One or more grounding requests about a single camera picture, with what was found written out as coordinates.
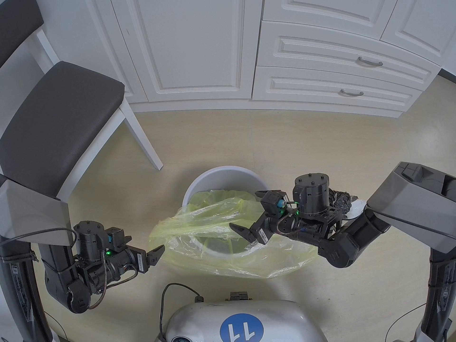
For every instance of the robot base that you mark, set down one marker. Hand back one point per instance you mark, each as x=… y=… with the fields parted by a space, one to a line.
x=285 y=319

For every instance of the white trash bin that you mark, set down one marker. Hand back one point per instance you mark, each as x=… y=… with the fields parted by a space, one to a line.
x=228 y=176

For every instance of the white paper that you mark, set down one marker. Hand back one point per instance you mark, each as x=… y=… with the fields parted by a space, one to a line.
x=356 y=210

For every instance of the white chair grey cushions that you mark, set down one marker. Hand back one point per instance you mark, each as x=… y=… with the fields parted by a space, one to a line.
x=64 y=119

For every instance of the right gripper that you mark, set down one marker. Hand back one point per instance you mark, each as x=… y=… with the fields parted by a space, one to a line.
x=263 y=226

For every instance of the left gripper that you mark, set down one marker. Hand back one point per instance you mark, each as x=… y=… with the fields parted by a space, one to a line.
x=124 y=264

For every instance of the yellow plastic bag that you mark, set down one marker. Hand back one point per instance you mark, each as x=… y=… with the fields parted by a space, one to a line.
x=199 y=223

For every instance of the white wardrobe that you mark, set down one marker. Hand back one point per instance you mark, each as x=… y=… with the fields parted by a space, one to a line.
x=199 y=30

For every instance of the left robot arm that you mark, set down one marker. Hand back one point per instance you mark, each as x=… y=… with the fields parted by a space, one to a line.
x=32 y=212

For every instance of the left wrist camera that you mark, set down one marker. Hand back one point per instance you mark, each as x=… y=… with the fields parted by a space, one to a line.
x=115 y=239

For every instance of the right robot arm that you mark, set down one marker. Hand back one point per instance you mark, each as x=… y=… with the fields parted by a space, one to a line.
x=409 y=198

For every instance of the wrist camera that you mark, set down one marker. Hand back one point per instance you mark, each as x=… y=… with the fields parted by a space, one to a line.
x=115 y=239
x=274 y=203

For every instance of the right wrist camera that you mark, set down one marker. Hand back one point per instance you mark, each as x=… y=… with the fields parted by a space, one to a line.
x=274 y=203

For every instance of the black plastic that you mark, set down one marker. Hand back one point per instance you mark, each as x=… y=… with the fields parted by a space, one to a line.
x=340 y=200

